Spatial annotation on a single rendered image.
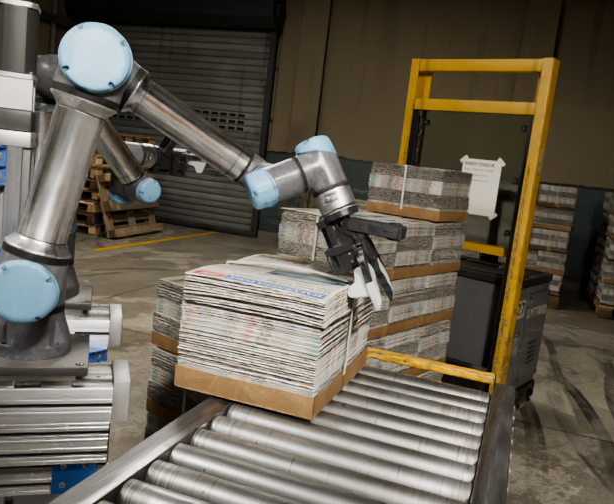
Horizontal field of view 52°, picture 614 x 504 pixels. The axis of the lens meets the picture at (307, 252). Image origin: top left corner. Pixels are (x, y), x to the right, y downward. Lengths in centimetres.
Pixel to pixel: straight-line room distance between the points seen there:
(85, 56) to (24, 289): 41
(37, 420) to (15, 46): 80
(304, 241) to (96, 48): 142
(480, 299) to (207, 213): 692
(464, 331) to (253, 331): 242
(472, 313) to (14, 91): 256
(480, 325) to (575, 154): 550
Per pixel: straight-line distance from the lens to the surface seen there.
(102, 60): 115
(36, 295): 118
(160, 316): 210
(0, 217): 157
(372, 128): 899
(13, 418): 141
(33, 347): 135
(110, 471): 98
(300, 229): 240
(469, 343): 349
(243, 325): 117
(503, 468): 115
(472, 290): 344
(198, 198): 993
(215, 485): 96
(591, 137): 874
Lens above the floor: 127
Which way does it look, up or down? 8 degrees down
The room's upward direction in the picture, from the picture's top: 7 degrees clockwise
